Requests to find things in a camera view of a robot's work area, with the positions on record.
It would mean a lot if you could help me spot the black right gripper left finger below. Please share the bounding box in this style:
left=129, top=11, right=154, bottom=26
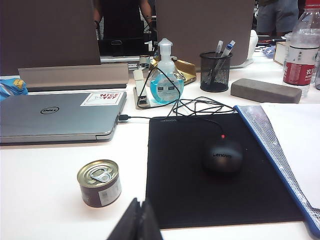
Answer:
left=107, top=197, right=142, bottom=240

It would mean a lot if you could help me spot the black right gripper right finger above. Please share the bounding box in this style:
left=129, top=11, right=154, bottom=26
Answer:
left=139, top=199, right=164, bottom=240

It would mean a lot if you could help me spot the red tomato paste can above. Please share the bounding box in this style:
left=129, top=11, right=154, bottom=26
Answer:
left=76, top=159, right=123, bottom=208

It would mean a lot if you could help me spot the black mouse pad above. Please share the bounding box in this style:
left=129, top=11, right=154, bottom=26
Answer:
left=145, top=112, right=307, bottom=230

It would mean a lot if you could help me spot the black Lenovo computer mouse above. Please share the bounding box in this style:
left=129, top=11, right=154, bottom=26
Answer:
left=201, top=134, right=244, bottom=176

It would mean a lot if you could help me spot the silver Dell laptop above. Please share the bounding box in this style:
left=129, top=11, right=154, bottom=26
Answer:
left=0, top=91, right=128, bottom=145

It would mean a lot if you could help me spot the blue hand sanitizer bottle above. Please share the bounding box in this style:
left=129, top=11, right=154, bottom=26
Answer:
left=149, top=37, right=186, bottom=106

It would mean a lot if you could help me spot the white stapler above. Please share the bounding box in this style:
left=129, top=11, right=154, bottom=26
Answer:
left=131, top=68, right=154, bottom=110

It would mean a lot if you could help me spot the blue-edged mesh zip pouch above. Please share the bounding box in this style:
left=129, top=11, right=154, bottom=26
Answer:
left=233, top=104, right=320, bottom=239

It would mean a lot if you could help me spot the brown desk divider ledge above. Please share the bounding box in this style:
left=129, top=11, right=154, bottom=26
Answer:
left=18, top=62, right=130, bottom=93

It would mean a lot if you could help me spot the gold foil bag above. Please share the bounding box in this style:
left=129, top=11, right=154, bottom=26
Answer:
left=149, top=55, right=197, bottom=84

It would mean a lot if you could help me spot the black mesh pen holder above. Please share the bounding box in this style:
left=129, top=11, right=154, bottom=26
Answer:
left=199, top=51, right=234, bottom=93

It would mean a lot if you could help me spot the white paper sheet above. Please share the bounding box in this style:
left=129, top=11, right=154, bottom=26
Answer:
left=259, top=101, right=320, bottom=209

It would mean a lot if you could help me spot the blue snack bag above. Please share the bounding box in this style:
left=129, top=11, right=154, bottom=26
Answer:
left=0, top=75, right=29, bottom=101

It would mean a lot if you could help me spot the clear plastic pen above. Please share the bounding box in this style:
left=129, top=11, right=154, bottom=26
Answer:
left=215, top=40, right=224, bottom=59

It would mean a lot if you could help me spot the white and blue marker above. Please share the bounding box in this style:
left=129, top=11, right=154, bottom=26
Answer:
left=221, top=40, right=237, bottom=58

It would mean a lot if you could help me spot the brown partition panel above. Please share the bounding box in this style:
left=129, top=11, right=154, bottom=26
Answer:
left=154, top=0, right=256, bottom=70
left=0, top=0, right=102, bottom=76

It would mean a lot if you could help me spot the man in dark shirt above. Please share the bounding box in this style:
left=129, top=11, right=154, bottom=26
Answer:
left=93, top=0, right=158, bottom=41

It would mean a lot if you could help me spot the small white cardboard box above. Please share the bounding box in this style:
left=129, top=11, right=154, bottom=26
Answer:
left=272, top=41, right=291, bottom=67

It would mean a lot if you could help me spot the red label water bottle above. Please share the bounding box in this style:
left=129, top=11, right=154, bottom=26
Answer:
left=282, top=0, right=320, bottom=99

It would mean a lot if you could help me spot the black USB cable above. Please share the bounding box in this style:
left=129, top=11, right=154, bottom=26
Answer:
left=136, top=66, right=185, bottom=108

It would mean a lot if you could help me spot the black mouse cable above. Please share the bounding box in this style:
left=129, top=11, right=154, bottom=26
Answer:
left=118, top=96, right=236, bottom=137

